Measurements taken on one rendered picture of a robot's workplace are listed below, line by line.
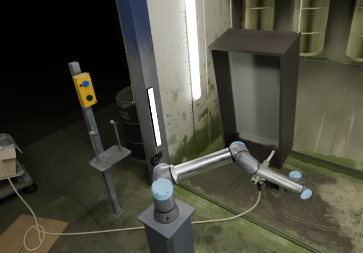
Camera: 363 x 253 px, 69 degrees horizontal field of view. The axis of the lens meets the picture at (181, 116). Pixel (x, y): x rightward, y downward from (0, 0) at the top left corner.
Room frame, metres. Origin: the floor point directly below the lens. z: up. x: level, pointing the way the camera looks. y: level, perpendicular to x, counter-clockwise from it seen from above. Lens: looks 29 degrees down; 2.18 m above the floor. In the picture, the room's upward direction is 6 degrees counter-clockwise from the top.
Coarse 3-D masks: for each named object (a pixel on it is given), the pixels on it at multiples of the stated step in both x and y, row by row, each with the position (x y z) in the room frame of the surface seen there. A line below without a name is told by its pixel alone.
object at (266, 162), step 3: (273, 150) 2.08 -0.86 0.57; (273, 153) 2.05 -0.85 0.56; (270, 156) 2.00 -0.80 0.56; (267, 159) 1.96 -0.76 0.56; (264, 162) 1.92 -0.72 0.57; (267, 162) 1.91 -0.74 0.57; (267, 165) 1.89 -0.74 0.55; (252, 177) 1.74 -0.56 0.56; (255, 177) 1.73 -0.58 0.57; (258, 177) 1.74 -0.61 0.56; (252, 180) 1.71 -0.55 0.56; (255, 180) 1.70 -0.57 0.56; (258, 180) 1.74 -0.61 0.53; (252, 183) 1.71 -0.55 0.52; (255, 183) 1.70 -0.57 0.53; (258, 183) 1.78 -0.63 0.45; (258, 186) 1.78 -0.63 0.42; (258, 189) 1.78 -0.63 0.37
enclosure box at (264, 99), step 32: (224, 32) 2.30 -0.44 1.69; (256, 32) 2.16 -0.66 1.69; (288, 32) 2.02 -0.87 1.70; (224, 64) 2.31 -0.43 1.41; (256, 64) 2.27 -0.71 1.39; (288, 64) 1.82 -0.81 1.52; (224, 96) 2.31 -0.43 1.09; (256, 96) 2.34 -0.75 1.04; (288, 96) 1.90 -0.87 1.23; (224, 128) 2.31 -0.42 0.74; (256, 128) 2.42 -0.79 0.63; (288, 128) 1.99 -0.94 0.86
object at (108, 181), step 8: (72, 64) 2.00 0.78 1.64; (72, 72) 2.03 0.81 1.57; (80, 72) 2.04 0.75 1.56; (88, 112) 2.01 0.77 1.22; (88, 120) 2.00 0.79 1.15; (88, 128) 2.03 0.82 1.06; (96, 128) 2.03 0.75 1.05; (96, 136) 2.02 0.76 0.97; (96, 144) 2.00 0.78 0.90; (104, 176) 2.01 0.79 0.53; (112, 184) 2.03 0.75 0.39; (112, 192) 2.02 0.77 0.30; (112, 200) 2.00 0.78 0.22; (112, 208) 2.03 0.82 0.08
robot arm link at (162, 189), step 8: (152, 184) 1.40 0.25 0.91; (160, 184) 1.39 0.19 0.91; (168, 184) 1.39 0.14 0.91; (152, 192) 1.35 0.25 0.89; (160, 192) 1.32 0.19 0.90; (168, 192) 1.33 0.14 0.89; (160, 200) 1.31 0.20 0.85; (168, 200) 1.32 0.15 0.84; (160, 208) 1.31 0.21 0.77; (168, 208) 1.31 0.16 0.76
